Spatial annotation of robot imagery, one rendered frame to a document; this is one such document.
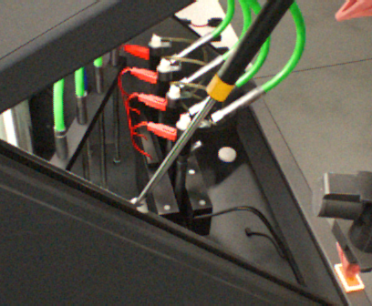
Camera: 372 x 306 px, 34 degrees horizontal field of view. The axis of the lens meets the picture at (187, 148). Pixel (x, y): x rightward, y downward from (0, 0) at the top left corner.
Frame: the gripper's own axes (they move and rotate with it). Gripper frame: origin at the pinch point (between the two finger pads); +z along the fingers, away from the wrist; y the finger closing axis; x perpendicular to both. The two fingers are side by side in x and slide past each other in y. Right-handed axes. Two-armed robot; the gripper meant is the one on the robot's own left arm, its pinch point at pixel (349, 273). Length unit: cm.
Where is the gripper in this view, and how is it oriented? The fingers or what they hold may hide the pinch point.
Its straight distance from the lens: 104.9
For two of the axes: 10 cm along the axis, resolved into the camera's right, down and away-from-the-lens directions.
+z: -1.0, 7.3, 6.8
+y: 2.4, 6.8, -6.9
